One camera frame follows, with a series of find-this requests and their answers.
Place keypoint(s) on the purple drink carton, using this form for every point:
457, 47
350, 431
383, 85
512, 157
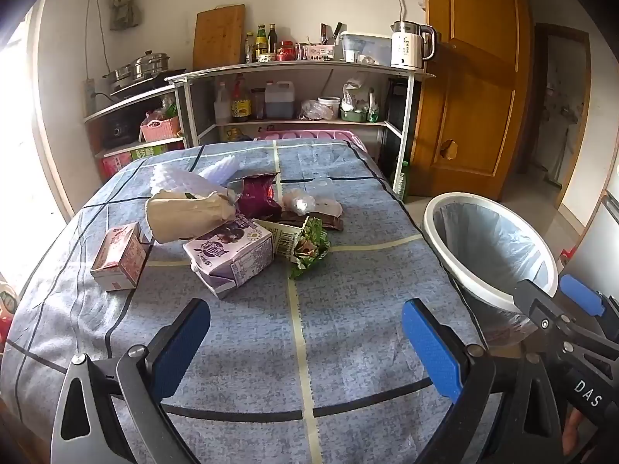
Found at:
232, 256

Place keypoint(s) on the white electric kettle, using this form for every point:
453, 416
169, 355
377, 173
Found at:
406, 48

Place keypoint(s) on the metal steamer pot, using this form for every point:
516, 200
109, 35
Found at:
150, 65

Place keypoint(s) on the crumpled clear bag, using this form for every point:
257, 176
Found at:
309, 111

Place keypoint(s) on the red orange plastic object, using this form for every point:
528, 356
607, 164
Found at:
569, 254

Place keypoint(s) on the beige paper bag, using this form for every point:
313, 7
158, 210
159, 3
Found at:
183, 215

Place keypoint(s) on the white plastic bag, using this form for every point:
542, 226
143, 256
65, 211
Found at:
353, 94

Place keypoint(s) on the soy sauce bottle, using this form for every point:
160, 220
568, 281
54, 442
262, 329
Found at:
241, 106

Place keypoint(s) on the white barcode food wrapper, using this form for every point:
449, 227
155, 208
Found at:
283, 239

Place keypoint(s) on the dark glass jar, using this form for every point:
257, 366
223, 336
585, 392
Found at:
258, 106

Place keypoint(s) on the black rice cooker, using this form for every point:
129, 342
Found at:
118, 130

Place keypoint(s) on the brown chocolate wrapper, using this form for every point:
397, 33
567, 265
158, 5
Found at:
329, 222

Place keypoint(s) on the pink basket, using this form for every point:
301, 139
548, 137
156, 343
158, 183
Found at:
159, 130

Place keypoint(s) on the green packet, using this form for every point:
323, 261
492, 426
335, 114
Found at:
373, 111

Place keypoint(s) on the pink container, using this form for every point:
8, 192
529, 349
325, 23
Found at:
319, 52

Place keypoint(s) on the dark sauce bottle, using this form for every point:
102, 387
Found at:
272, 38

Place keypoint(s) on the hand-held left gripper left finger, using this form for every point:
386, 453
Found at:
186, 348

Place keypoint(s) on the green snack wrapper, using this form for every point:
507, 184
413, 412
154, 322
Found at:
312, 246

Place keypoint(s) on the white plastic bottle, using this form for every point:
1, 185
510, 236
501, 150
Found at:
221, 106

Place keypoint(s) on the metal pan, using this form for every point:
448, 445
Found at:
118, 77

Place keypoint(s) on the green carton box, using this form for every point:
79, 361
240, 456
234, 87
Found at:
150, 151

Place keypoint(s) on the clear storage box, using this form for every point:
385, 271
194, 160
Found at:
372, 51

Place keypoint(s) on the bright window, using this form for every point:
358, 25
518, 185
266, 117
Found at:
19, 130

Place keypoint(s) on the white foam net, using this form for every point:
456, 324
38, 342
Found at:
217, 169

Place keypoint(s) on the person's right hand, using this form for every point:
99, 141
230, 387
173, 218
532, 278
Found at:
573, 432

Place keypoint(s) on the white tub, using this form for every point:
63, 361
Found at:
330, 105

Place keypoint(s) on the red jar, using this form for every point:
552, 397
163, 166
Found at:
286, 53

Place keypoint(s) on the black stove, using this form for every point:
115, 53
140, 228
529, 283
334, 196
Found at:
145, 86

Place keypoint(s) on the small seasoning bottle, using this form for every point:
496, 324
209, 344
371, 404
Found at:
249, 51

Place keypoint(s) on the green tray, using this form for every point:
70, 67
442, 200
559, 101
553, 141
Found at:
353, 117

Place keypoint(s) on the plastic jug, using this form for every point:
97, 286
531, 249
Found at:
279, 104

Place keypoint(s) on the power strip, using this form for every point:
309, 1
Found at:
89, 96

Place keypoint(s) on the blue checked tablecloth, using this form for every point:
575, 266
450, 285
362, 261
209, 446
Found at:
338, 309

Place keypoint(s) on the pink drink carton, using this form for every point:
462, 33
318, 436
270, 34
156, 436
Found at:
118, 258

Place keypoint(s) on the low white shelf rack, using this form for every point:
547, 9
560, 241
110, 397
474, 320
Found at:
125, 101

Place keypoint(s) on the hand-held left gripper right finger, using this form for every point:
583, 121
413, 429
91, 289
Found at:
430, 348

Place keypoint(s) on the clear plastic cup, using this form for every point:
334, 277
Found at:
300, 203

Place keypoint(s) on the yellow oil bottle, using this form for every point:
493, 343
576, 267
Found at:
237, 134

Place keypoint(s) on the curved white shelf rack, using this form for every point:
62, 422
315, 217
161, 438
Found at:
300, 68

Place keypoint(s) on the pink carton box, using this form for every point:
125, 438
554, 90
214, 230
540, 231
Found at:
116, 164

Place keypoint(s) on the clear plastic bin liner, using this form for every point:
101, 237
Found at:
488, 241

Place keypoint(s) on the white trash bin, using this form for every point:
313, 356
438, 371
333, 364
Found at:
435, 232

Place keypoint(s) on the purple pink snack bag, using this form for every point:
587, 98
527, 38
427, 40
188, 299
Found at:
258, 198

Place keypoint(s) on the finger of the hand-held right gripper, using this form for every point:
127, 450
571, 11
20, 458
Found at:
582, 295
534, 302

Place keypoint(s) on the wooden door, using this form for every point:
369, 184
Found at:
483, 82

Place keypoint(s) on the black appliance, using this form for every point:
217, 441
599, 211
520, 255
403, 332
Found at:
397, 106

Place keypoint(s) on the wooden cutting board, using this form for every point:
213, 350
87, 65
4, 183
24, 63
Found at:
217, 38

